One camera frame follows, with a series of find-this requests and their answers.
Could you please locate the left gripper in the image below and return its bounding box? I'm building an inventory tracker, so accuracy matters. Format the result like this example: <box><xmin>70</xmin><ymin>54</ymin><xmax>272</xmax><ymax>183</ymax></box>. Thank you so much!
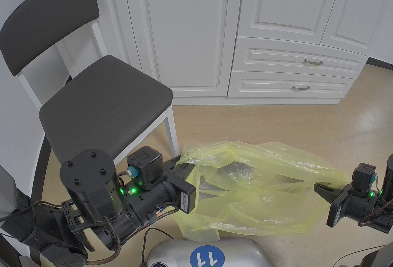
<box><xmin>129</xmin><ymin>158</ymin><xmax>198</xmax><ymax>228</ymax></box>

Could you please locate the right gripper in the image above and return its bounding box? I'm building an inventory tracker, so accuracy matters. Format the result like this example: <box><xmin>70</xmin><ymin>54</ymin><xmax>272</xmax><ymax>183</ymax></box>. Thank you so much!
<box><xmin>314</xmin><ymin>181</ymin><xmax>383</xmax><ymax>228</ymax></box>

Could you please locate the yellow plastic bag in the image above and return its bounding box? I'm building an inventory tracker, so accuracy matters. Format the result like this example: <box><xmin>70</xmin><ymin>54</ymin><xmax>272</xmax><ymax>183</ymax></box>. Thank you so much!
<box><xmin>172</xmin><ymin>140</ymin><xmax>350</xmax><ymax>242</ymax></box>

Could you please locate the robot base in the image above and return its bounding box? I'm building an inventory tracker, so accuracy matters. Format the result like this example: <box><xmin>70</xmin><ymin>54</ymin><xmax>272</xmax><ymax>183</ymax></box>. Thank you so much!
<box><xmin>144</xmin><ymin>236</ymin><xmax>275</xmax><ymax>267</ymax></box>

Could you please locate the white chair with grey cushions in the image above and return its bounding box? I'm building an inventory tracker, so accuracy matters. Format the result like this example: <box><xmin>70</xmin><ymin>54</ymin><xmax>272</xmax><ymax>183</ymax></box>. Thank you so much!
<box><xmin>0</xmin><ymin>0</ymin><xmax>180</xmax><ymax>168</ymax></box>

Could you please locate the white wardrobe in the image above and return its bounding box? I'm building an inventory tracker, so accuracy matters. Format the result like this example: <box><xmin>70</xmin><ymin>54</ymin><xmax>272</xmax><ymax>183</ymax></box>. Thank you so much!
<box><xmin>31</xmin><ymin>0</ymin><xmax>390</xmax><ymax>106</ymax></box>

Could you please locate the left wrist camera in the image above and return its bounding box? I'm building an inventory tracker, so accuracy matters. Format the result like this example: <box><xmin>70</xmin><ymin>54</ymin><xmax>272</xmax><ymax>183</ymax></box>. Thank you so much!
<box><xmin>126</xmin><ymin>145</ymin><xmax>169</xmax><ymax>192</ymax></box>

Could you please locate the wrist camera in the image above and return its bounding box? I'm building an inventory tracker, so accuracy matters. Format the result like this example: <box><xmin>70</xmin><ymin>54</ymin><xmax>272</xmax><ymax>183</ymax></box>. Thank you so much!
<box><xmin>126</xmin><ymin>145</ymin><xmax>169</xmax><ymax>192</ymax></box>
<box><xmin>351</xmin><ymin>163</ymin><xmax>377</xmax><ymax>197</ymax></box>

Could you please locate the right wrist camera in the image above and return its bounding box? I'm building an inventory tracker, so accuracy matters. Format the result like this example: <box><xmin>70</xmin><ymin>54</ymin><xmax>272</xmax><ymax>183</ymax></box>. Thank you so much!
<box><xmin>351</xmin><ymin>163</ymin><xmax>377</xmax><ymax>197</ymax></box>

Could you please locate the black cable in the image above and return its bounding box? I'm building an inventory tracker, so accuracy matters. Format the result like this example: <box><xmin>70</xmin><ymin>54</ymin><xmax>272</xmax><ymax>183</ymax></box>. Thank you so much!
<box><xmin>142</xmin><ymin>228</ymin><xmax>175</xmax><ymax>265</ymax></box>
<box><xmin>335</xmin><ymin>246</ymin><xmax>384</xmax><ymax>267</ymax></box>

